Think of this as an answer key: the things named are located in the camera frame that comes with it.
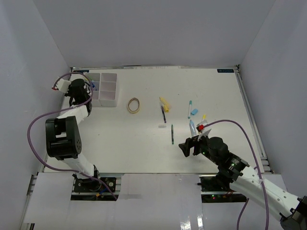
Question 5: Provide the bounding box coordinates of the white right organizer box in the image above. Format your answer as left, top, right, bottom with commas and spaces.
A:
98, 73, 119, 107

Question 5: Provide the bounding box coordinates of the white marker teal cap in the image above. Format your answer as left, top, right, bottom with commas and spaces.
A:
187, 100, 192, 119

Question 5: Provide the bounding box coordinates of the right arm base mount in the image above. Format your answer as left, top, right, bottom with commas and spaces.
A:
197, 174, 247, 204

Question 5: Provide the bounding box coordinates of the black table logo label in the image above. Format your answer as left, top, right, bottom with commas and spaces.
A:
217, 69, 234, 73

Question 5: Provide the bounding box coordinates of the yellow highlighter body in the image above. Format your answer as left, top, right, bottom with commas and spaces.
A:
159, 97, 171, 109

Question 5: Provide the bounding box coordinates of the aluminium table edge rail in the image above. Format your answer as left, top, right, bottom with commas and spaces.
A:
234, 65, 274, 174

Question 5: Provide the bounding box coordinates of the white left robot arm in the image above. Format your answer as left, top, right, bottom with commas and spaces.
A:
45, 79, 101, 191

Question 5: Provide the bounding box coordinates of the purple gel pen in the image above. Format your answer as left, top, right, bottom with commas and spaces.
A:
161, 104, 167, 124

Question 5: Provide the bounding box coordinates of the yellow highlighter cap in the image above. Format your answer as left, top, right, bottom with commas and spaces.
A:
163, 105, 169, 113

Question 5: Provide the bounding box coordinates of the green highlighter pen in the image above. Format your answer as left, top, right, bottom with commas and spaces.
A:
171, 124, 174, 145

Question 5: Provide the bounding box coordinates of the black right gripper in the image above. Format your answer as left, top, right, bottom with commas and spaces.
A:
178, 131, 220, 166

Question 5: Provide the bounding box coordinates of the white front cover panel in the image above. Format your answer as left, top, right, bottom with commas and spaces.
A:
20, 172, 302, 230

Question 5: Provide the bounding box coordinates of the white organizer box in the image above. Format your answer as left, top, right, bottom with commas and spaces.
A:
98, 73, 119, 107
90, 73, 101, 107

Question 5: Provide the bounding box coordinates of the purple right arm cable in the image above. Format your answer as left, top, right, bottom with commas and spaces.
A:
203, 119, 271, 230

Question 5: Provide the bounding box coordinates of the yellow masking tape roll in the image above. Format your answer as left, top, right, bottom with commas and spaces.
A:
127, 97, 141, 114

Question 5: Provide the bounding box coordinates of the white left organizer box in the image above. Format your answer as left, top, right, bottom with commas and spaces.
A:
90, 73, 101, 107

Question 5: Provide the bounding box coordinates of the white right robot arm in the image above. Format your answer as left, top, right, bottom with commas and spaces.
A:
179, 136, 307, 230

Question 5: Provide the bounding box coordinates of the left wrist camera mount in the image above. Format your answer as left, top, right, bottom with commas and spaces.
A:
52, 79, 71, 93

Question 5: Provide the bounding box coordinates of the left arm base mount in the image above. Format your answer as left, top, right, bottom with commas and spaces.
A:
71, 177, 118, 201

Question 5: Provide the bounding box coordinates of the light blue highlighter cap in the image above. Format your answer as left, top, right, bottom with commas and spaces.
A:
190, 108, 198, 115

